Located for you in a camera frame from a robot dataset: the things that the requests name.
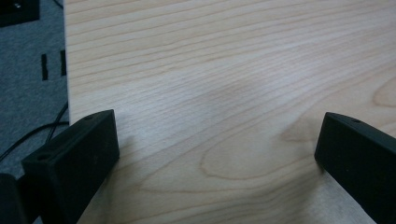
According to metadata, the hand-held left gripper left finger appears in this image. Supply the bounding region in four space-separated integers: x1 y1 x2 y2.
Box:
21 109 120 224

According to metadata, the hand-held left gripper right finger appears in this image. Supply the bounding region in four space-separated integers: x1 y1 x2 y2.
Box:
314 112 396 224

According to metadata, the black tape strip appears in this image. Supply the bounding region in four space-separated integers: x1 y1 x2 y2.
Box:
41 53 50 81
60 49 67 77

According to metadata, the black stand base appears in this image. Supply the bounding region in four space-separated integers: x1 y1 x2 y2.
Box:
0 0 41 28

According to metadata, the black cable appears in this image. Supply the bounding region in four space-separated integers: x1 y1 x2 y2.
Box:
0 121 70 162
46 101 69 144

